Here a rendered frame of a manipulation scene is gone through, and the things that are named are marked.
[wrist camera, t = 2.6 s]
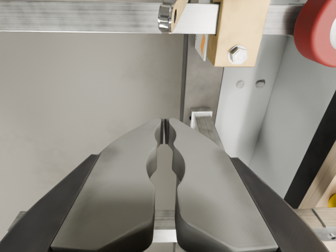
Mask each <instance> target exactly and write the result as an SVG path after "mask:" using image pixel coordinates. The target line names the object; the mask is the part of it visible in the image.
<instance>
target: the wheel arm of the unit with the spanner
mask: <svg viewBox="0 0 336 252"><path fill-rule="evenodd" d="M160 5H161V2H108V1H48V0H0V32H64V33H141V34H161V33H162V32H161V31H160V30H159V28H158V14H159V8H160ZM304 5H305V3H289V4H270V5H269V8H268V12H267V17H266V21H265V25H264V29H263V33H262V35H287V36H291V37H294V29H295V24H296V20H297V18H298V15H299V13H300V11H301V9H302V8H303V6H304ZM219 8H220V4H218V3H187V4H186V6H185V8H184V11H183V13H182V15H181V17H180V19H179V21H178V23H177V25H176V27H175V29H174V31H173V32H171V34H216V32H217V24H218V16H219Z"/></svg>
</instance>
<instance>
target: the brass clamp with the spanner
mask: <svg viewBox="0 0 336 252"><path fill-rule="evenodd" d="M270 2H271V0H213V4H219V12H218V20H217V28H216V34H209V39H208V48H207V58H208V59H209V60H210V62H211V63H212V64H213V66H214V67H255V64H256V60H257V56H258V52H259V48H260V43H261V39H262V35H263V31H264V27H265V22H266V18H267V14H268V10H269V6H270ZM237 45H241V46H243V47H245V49H246V51H247V60H245V61H244V62H243V63H242V64H233V63H231V62H230V61H229V59H228V54H229V51H230V49H231V48H232V47H234V46H237Z"/></svg>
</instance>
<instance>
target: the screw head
mask: <svg viewBox="0 0 336 252"><path fill-rule="evenodd" d="M228 59H229V61H230V62H231V63H232V64H240V65H241V64H242V63H243V62H244V61H246V60H247V59H248V57H247V50H246V49H245V47H243V46H242V45H236V46H234V47H232V48H231V49H230V51H229V52H228Z"/></svg>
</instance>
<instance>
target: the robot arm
mask: <svg viewBox="0 0 336 252"><path fill-rule="evenodd" d="M164 134H165V144H166V145H168V146H169V147H170V148H171V150H172V151H173V155H172V171H173V172H174V173H175V174H176V175H177V177H178V179H179V181H180V184H179V185H178V187H177V194H176V204H175V214H174V219H175V230H176V240H177V243H178V245H179V246H180V247H181V248H182V249H183V250H185V251H186V252H330V251H329V250H328V248H327V247H326V246H325V244H324V243H323V242H322V240H321V239H320V238H319V237H318V235H317V234H316V233H315V232H314V231H313V229H312V228H311V227H310V226H309V225H308V224H307V223H306V221H305V220H304V219H303V218H302V217H301V216H300V215H299V214H298V213H297V212H296V211H295V210H294V209H293V208H292V207H291V206H290V205H289V204H288V203H287V202H286V201H285V200H284V199H283V198H281V197H280V196H279V195H278V194H277V193H276V192H275V191H274V190H273V189H272V188H271V187H270V186H268V185H267V184H266V183H265V182H264V181H263V180H262V179H261V178H260V177H259V176H258V175H257V174H255V173H254V172H253V171H252V170H251V169H250V168H249V167H248V166H247V165H246V164H245V163H243V162H242V161H241V160H240V159H239V158H238V157H230V156H229V155H228V154H227V153H226V152H225V151H224V150H223V149H222V148H220V147H219V146H218V145H217V144H216V143H214V142H213V141H212V140H210V139H209V138H208V137H206V136H204V135H203V134H201V133H199V132H198V131H196V130H194V129H193V128H191V127H189V126H188V125H186V124H184V123H183V122H181V121H179V120H177V119H176V118H171V117H170V118H167V119H163V118H160V117H156V118H153V119H151V120H150V121H148V122H146V123H144V124H142V125H140V126H138V127H137V128H135V129H133V130H131V131H129V132H127V133H126V134H124V135H122V136H121V137H119V138H117V139H116V140H114V141H113V142H112V143H110V144H109V145H108V146H107V147H106V148H104V149H103V150H102V151H101V152H100V153H99V154H91V155H90V156H89V157H87V158H86V159H85V160H84V161H83V162H82V163H81V164H80V165H78V166H77V167H76V168H75V169H74V170H73V171H72V172H70V173H69V174H68V175H67V176H66V177H65V178H64V179H62V180H61V181H60V182H59V183H58V184H57V185H56V186H54V187H53V188H52V189H51V190H50V191H49V192H48V193H46V194H45V195H44V196H43V197H42V198H41V199H40V200H38V201H37V202H36V203H35V204H34V205H33V206H32V207H31V208H30V209H29V210H28V211H27V212H26V213H25V214H24V215H23V216H22V217H21V218H20V219H19V220H18V221H17V222H16V223H15V224H14V226H13V227H12V228H11V229H10V230H9V231H8V233H7V234H6V235H5V236H4V237H3V239H2V240H1V241H0V252H143V251H145V250H146V249H148V248H149V247H150V245H151V244H152V241H153V235H154V222H155V186H154V185H153V183H152V182H151V180H150V178H151V176H152V175H153V173H154V172H155V171H156V170H157V148H158V147H159V146H160V145H161V144H163V139H164Z"/></svg>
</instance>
